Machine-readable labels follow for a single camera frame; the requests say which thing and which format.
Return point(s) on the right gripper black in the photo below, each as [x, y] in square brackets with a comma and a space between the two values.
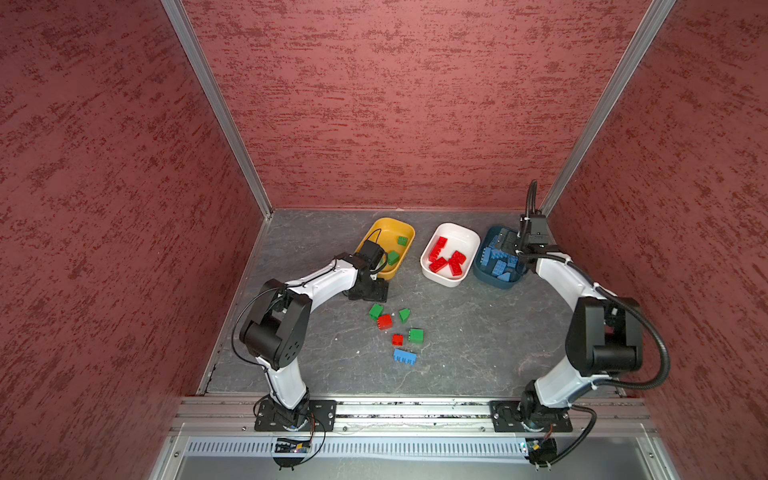
[509, 237]

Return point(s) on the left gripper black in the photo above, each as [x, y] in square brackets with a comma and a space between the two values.
[378, 295]

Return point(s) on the green lego pile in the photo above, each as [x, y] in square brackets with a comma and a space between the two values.
[376, 312]

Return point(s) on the green lego small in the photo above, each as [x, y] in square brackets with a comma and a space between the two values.
[404, 315]

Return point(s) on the red lego pile bottom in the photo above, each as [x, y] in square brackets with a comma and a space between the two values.
[384, 322]

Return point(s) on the red lego pile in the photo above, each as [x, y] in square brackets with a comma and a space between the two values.
[384, 322]
[455, 268]

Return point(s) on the red lego diagonal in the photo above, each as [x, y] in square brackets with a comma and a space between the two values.
[437, 248]

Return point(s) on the red lego top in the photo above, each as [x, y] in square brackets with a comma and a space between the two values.
[457, 258]

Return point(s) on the green lego square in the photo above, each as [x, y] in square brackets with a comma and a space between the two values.
[416, 336]

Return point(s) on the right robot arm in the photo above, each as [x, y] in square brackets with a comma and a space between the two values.
[603, 339]

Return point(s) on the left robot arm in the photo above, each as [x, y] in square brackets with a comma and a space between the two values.
[277, 319]

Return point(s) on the yellow plastic bin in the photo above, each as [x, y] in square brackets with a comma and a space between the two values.
[394, 236]

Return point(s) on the dark teal plastic bin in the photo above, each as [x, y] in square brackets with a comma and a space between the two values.
[516, 274]

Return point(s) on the white plastic bin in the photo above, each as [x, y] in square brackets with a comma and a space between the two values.
[459, 238]

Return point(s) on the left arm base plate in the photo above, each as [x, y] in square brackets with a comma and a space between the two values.
[269, 416]

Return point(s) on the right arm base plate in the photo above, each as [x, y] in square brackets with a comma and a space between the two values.
[509, 416]

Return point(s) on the aluminium front rail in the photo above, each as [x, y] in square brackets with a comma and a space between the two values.
[417, 416]

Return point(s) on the right aluminium corner post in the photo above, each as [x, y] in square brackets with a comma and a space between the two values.
[648, 28]

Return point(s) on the aluminium corner post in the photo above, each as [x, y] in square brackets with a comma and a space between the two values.
[648, 28]
[193, 50]

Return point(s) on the left aluminium corner post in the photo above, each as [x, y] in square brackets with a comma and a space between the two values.
[193, 50]

